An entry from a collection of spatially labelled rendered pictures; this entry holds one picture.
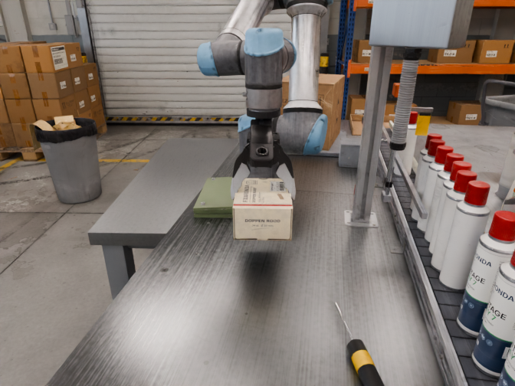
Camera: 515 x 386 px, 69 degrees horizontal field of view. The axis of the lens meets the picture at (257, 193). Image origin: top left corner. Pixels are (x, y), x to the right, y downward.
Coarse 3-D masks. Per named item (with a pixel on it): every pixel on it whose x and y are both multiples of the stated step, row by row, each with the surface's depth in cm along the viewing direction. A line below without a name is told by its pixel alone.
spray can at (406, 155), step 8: (416, 112) 114; (416, 120) 115; (408, 128) 114; (408, 136) 115; (416, 136) 116; (408, 144) 116; (400, 152) 118; (408, 152) 117; (408, 160) 118; (408, 168) 120; (400, 176) 121
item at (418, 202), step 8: (384, 128) 145; (384, 136) 138; (400, 160) 111; (400, 168) 106; (408, 176) 99; (408, 184) 94; (416, 192) 90; (416, 200) 86; (424, 208) 82; (424, 216) 80
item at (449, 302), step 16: (384, 144) 154; (384, 160) 136; (400, 192) 110; (416, 224) 92; (416, 240) 85; (432, 272) 74; (432, 288) 70; (448, 304) 66; (448, 320) 62; (464, 336) 59; (464, 352) 56; (464, 368) 54; (480, 384) 51; (496, 384) 51
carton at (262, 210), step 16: (240, 192) 83; (256, 192) 83; (272, 192) 83; (240, 208) 76; (256, 208) 76; (272, 208) 76; (288, 208) 76; (240, 224) 78; (256, 224) 78; (272, 224) 78; (288, 224) 77
